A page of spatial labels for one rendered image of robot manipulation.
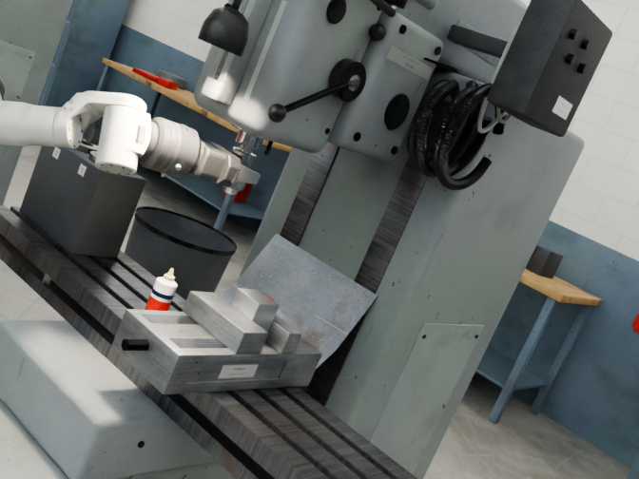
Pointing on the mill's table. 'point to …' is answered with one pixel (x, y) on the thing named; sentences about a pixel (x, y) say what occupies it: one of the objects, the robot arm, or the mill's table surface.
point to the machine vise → (212, 355)
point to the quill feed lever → (342, 82)
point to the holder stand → (81, 201)
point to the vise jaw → (225, 322)
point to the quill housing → (295, 69)
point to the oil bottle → (163, 293)
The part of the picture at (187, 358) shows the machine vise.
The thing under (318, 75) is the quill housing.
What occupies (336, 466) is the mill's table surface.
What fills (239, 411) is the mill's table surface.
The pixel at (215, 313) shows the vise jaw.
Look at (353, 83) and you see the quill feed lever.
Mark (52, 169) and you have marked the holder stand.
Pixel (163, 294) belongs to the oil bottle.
